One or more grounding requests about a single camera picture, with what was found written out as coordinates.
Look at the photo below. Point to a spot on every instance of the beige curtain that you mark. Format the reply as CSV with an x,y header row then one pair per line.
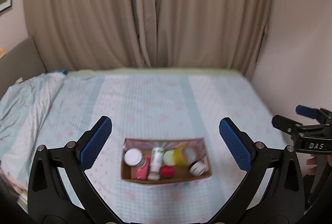
x,y
107,34

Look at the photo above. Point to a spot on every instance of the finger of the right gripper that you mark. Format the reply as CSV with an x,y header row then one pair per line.
x,y
312,113
286,125

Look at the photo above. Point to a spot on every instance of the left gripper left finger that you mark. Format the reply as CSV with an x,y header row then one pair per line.
x,y
59,191

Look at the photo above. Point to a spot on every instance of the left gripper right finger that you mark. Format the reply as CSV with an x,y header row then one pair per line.
x,y
272,190

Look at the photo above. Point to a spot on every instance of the light blue checkered bedsheet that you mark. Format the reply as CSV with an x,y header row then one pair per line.
x,y
53,109

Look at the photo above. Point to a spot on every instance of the yellow tape roll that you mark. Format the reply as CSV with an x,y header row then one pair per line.
x,y
184,156

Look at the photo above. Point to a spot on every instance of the silver jar red lid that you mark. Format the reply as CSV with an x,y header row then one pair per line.
x,y
167,172

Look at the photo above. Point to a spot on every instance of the white bottle green label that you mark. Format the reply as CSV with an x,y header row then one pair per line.
x,y
156,162

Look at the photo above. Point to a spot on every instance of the grey sofa armrest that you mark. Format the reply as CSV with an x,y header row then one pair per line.
x,y
23,61

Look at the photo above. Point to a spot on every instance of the green jar white lid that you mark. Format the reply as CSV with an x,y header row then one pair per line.
x,y
134,157

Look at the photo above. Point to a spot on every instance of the pale green round jar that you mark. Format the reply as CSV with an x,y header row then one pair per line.
x,y
168,158

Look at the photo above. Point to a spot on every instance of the small jar black cap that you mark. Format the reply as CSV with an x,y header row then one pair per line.
x,y
198,168

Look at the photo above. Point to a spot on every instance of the brown cardboard box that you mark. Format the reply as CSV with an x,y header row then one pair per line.
x,y
182,175

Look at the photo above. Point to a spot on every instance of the person's right hand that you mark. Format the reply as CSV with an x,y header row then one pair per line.
x,y
312,163

